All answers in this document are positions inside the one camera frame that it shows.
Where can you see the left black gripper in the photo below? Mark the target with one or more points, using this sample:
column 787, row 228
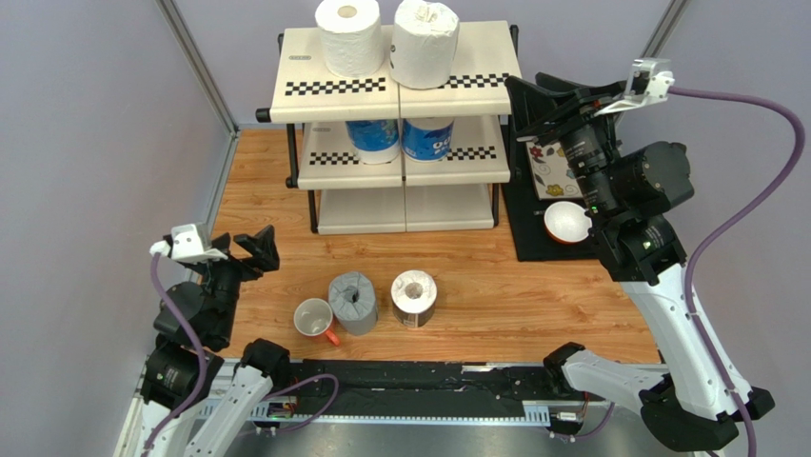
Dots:
column 264, row 251

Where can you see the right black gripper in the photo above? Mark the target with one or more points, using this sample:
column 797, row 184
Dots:
column 563, row 120

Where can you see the blue label roll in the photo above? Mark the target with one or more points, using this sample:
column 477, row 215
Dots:
column 427, row 139

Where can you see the grey toilet roll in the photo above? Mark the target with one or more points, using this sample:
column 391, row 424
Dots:
column 353, row 301

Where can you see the blue plastic roll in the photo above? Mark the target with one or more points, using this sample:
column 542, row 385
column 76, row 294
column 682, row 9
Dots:
column 375, row 142

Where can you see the brown toilet roll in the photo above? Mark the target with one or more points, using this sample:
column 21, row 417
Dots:
column 414, row 294

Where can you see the plain white toilet roll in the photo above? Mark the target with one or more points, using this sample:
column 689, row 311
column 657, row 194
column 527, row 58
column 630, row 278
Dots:
column 351, row 37

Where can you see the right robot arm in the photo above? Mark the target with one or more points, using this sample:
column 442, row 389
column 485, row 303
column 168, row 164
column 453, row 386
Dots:
column 699, row 402

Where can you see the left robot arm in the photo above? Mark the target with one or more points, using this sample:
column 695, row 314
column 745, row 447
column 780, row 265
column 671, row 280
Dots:
column 198, row 279

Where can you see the cream three-tier checkered shelf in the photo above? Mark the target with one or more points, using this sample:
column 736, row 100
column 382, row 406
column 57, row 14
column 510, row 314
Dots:
column 348, row 196

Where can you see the square floral ceramic plate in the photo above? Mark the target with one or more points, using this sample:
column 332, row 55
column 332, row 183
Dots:
column 551, row 176

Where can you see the white bowl orange outside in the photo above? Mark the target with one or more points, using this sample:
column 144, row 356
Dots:
column 566, row 222

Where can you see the black cloth placemat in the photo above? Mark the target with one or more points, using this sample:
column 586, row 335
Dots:
column 525, row 215

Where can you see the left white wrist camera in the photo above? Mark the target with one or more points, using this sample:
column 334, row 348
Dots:
column 188, row 244

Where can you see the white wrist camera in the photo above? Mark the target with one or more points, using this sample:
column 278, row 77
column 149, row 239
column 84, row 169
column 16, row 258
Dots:
column 648, row 84
column 188, row 244

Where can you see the white mug orange handle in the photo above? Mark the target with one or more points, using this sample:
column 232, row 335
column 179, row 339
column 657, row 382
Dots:
column 314, row 318

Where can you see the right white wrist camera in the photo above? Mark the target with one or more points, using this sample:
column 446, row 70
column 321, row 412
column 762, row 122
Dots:
column 648, row 84

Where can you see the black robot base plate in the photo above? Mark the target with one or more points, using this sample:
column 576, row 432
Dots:
column 430, row 390

